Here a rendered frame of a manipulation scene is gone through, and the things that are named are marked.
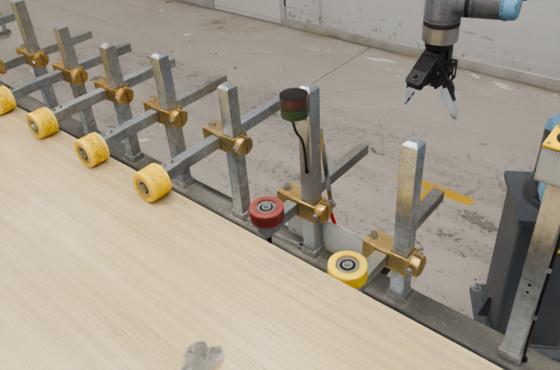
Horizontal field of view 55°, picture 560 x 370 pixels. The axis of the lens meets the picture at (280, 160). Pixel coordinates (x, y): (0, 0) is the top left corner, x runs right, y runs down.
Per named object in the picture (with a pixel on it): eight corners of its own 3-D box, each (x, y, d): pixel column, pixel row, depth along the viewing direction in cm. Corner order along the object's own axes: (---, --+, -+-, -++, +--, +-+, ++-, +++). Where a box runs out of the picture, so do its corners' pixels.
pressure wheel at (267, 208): (267, 226, 133) (264, 189, 127) (292, 239, 129) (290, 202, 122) (246, 244, 128) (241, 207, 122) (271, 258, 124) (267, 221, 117)
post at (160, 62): (187, 190, 171) (159, 49, 144) (194, 194, 169) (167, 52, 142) (179, 196, 169) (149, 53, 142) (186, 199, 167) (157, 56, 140)
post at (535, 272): (504, 340, 113) (552, 166, 88) (527, 352, 110) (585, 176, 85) (496, 354, 110) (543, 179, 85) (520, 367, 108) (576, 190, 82)
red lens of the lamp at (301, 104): (292, 94, 114) (291, 85, 113) (314, 102, 111) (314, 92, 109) (273, 106, 110) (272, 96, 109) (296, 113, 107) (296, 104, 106)
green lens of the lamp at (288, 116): (292, 104, 115) (292, 96, 114) (314, 112, 112) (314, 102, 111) (274, 116, 112) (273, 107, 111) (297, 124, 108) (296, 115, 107)
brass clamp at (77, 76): (69, 71, 189) (65, 57, 186) (91, 80, 181) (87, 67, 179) (53, 77, 185) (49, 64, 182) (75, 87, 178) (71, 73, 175)
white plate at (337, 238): (290, 229, 146) (287, 200, 140) (372, 271, 132) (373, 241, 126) (288, 230, 146) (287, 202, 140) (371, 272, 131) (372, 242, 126)
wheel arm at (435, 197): (431, 198, 138) (432, 185, 136) (443, 202, 137) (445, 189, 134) (334, 304, 112) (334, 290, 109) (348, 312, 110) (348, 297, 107)
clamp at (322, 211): (290, 196, 139) (289, 181, 136) (332, 216, 131) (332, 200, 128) (276, 207, 135) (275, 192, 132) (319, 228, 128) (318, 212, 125)
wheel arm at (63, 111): (170, 64, 186) (167, 54, 184) (177, 67, 184) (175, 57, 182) (38, 125, 156) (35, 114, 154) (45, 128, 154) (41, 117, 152)
